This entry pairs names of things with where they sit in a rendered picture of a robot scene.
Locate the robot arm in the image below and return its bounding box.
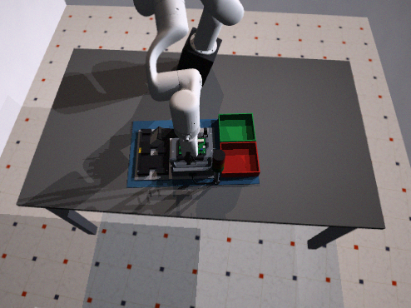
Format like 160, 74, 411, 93
133, 0, 244, 147

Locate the green circuit board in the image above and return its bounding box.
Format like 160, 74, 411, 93
179, 138, 206, 154

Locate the red open-top bin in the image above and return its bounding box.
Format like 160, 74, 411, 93
220, 142, 260, 177

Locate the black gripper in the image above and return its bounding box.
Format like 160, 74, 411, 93
179, 132, 199, 165

